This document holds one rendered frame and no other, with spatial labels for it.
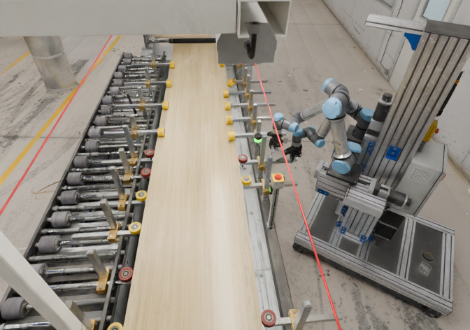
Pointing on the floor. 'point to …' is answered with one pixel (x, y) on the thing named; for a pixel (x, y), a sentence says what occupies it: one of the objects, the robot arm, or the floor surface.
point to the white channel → (80, 13)
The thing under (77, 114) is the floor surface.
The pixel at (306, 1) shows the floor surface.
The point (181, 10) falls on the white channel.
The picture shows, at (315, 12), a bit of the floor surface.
